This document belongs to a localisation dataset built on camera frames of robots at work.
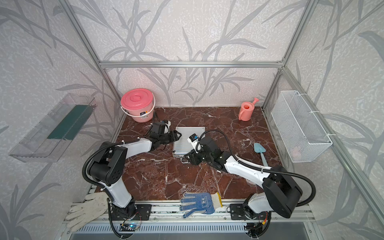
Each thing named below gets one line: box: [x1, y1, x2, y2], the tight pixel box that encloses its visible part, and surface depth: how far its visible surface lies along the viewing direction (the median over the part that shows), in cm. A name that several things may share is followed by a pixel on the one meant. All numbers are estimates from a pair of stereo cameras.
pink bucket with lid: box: [120, 88, 156, 123], surface depth 103 cm
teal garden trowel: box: [253, 142, 269, 167], surface depth 97 cm
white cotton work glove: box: [64, 192, 108, 232], surface depth 75 cm
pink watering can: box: [238, 97, 260, 122], surface depth 110 cm
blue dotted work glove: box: [180, 192, 223, 219], surface depth 78 cm
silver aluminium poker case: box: [172, 126, 206, 164], surface depth 94 cm
